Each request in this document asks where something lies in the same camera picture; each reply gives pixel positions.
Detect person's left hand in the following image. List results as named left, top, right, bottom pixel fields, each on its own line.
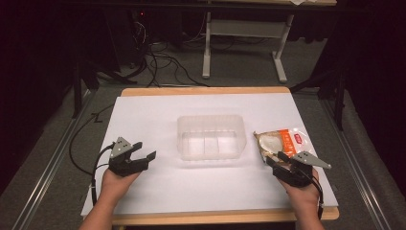
left=101, top=168, right=142, bottom=196

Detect person's right hand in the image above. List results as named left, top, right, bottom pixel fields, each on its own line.
left=277, top=161, right=321, bottom=209

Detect black metal stand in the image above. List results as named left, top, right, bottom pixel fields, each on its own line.
left=72, top=57, right=138, bottom=120
left=289, top=65, right=348, bottom=132

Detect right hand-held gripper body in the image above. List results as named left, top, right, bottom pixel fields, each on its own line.
left=271, top=150, right=332, bottom=188

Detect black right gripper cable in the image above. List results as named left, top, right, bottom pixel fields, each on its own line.
left=300, top=169, right=326, bottom=220

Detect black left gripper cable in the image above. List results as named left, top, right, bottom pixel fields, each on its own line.
left=68, top=103, right=115, bottom=207

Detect white metal desk frame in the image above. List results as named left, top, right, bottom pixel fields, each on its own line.
left=202, top=11, right=295, bottom=84

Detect clear plastic container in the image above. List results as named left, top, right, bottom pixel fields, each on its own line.
left=176, top=114, right=248, bottom=161

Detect orange and clear snack packet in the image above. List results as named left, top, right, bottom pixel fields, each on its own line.
left=253, top=127, right=310, bottom=165

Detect black floor cables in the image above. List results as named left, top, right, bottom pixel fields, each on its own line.
left=128, top=18, right=212, bottom=88

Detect wooden table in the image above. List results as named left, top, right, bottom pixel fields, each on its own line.
left=111, top=85, right=340, bottom=227

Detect white sheet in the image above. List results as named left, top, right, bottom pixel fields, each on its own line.
left=80, top=92, right=339, bottom=217

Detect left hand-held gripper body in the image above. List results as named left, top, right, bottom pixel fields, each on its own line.
left=107, top=136, right=149, bottom=177

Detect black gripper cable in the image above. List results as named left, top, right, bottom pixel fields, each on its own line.
left=300, top=169, right=326, bottom=220
left=68, top=103, right=115, bottom=207

